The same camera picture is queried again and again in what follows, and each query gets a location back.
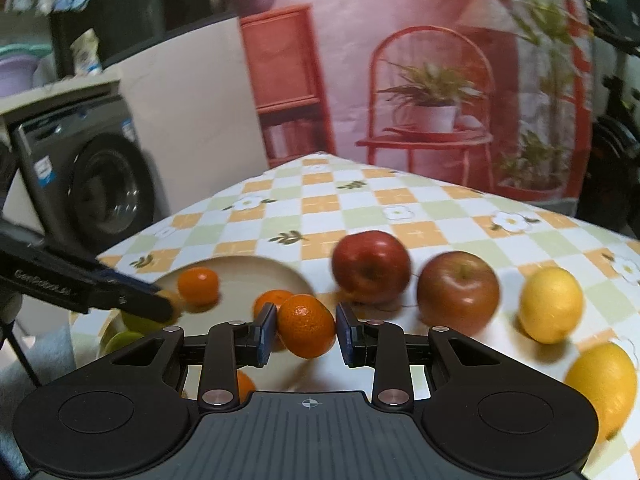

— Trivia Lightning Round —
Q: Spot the grey washing machine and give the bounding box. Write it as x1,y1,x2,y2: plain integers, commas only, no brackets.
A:
10,94,171,256

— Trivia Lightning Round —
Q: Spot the green lime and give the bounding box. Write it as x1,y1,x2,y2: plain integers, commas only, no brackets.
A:
104,331,146,356

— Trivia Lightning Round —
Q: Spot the beige shelf board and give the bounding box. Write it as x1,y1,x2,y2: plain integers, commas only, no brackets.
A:
0,77,123,122

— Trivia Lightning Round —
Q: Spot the white board panel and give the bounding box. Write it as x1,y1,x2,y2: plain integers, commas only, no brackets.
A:
102,14,268,221

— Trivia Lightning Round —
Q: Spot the white plastic packet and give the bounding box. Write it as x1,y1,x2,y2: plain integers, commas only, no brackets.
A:
70,28,104,77

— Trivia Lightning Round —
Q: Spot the checkered floral tablecloth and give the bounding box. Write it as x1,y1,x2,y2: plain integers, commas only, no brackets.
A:
70,152,640,480

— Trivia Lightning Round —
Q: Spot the brownish red apple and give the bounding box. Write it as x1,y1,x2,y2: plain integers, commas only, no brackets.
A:
416,251,501,338

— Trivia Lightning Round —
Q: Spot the dark red apple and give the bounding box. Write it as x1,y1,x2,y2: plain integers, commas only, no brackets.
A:
331,230,412,305

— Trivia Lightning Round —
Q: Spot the purple plastic basin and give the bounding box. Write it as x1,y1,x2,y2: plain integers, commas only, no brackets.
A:
0,44,53,98

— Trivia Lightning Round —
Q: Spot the printed backdrop cloth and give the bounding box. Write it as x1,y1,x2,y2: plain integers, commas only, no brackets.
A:
227,0,596,211

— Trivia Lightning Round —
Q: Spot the orange mandarin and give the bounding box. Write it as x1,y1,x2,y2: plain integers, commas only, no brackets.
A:
177,266,221,307
253,289,296,321
235,369,257,403
277,294,337,359

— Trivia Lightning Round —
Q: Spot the black exercise bike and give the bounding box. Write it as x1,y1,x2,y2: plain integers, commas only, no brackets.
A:
575,5,640,241

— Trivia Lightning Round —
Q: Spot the cream round plate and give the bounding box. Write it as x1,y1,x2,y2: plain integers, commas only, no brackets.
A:
97,255,317,401

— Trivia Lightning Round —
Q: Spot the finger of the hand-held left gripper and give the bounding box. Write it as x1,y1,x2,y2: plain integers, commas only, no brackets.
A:
87,280,175,323
96,266,163,295

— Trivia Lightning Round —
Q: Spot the yellow lemon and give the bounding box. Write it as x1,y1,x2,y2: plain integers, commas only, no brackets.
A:
518,266,584,345
564,342,638,443

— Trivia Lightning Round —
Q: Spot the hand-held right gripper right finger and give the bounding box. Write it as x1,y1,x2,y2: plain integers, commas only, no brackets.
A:
335,301,501,407

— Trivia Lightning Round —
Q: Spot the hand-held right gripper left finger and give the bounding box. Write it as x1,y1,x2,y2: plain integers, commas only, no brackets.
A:
107,302,278,408

